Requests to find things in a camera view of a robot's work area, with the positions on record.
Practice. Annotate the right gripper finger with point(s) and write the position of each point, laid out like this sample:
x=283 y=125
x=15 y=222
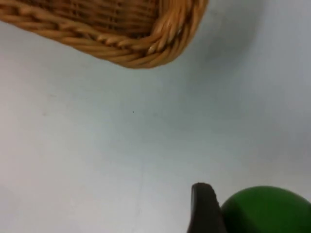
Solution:
x=205 y=211

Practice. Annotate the green ball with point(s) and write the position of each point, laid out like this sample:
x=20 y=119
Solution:
x=267 y=213

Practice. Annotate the pale brown wicker basket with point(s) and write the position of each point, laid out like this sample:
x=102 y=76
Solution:
x=97 y=26

